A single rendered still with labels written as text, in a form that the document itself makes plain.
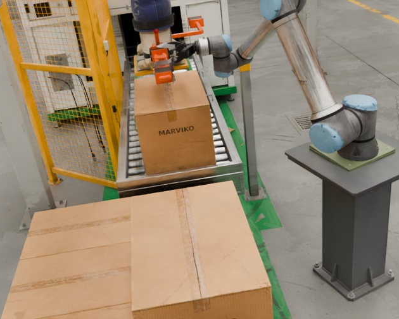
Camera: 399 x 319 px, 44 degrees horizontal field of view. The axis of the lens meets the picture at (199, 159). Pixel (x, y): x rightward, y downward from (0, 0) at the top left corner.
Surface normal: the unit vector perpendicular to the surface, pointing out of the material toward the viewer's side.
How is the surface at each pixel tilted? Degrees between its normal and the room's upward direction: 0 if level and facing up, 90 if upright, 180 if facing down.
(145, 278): 0
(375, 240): 90
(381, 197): 90
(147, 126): 90
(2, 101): 90
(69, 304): 0
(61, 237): 0
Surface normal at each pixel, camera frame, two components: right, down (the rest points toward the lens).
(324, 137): -0.73, 0.50
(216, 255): -0.11, -0.87
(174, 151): 0.12, 0.47
